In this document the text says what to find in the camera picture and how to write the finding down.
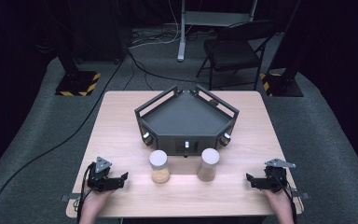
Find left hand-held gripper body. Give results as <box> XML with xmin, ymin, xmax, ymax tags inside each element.
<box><xmin>87</xmin><ymin>156</ymin><xmax>125</xmax><ymax>192</ymax></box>

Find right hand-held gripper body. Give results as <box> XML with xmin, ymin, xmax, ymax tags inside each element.
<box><xmin>255</xmin><ymin>158</ymin><xmax>296</xmax><ymax>192</ymax></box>

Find jar of yellow powder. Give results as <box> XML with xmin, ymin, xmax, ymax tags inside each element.
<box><xmin>149</xmin><ymin>149</ymin><xmax>172</xmax><ymax>185</ymax></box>

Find jar of brown powder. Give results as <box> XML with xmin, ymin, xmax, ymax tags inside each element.
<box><xmin>197</xmin><ymin>147</ymin><xmax>221</xmax><ymax>183</ymax></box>

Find black corner shelf rack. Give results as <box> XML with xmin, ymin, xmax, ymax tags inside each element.
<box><xmin>133</xmin><ymin>84</ymin><xmax>241</xmax><ymax>159</ymax></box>

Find person's left hand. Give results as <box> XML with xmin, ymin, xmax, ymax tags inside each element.
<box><xmin>81</xmin><ymin>183</ymin><xmax>117</xmax><ymax>216</ymax></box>

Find person's right hand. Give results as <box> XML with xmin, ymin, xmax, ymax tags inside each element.
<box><xmin>262</xmin><ymin>188</ymin><xmax>294</xmax><ymax>215</ymax></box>

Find black stand with striped base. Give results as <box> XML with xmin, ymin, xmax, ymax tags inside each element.
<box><xmin>51</xmin><ymin>0</ymin><xmax>102</xmax><ymax>97</ymax></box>
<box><xmin>259</xmin><ymin>0</ymin><xmax>305</xmax><ymax>98</ymax></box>

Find black folding chair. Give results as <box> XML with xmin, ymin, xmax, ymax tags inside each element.
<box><xmin>195</xmin><ymin>20</ymin><xmax>278</xmax><ymax>91</ymax></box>

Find white metal desk stand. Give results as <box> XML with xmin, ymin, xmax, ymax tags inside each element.
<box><xmin>164</xmin><ymin>0</ymin><xmax>259</xmax><ymax>63</ymax></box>

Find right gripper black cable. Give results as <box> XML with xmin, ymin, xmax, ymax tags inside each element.
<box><xmin>269</xmin><ymin>170</ymin><xmax>298</xmax><ymax>224</ymax></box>

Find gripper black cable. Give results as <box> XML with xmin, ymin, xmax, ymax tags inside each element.
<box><xmin>269</xmin><ymin>170</ymin><xmax>298</xmax><ymax>224</ymax></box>
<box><xmin>76</xmin><ymin>163</ymin><xmax>95</xmax><ymax>224</ymax></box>

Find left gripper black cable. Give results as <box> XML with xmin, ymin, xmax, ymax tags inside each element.
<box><xmin>76</xmin><ymin>163</ymin><xmax>95</xmax><ymax>224</ymax></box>

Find grey metal table bracket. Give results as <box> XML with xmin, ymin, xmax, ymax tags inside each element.
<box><xmin>61</xmin><ymin>192</ymin><xmax>86</xmax><ymax>203</ymax></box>
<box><xmin>290</xmin><ymin>189</ymin><xmax>310</xmax><ymax>201</ymax></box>

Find long black floor cable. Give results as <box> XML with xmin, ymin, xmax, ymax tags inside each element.
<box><xmin>0</xmin><ymin>49</ymin><xmax>130</xmax><ymax>224</ymax></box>

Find thin black floor cable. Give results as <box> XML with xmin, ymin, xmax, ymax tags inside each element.
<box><xmin>122</xmin><ymin>46</ymin><xmax>211</xmax><ymax>91</ymax></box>

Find white floor cables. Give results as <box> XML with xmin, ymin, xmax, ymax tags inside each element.
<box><xmin>129</xmin><ymin>0</ymin><xmax>182</xmax><ymax>50</ymax></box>

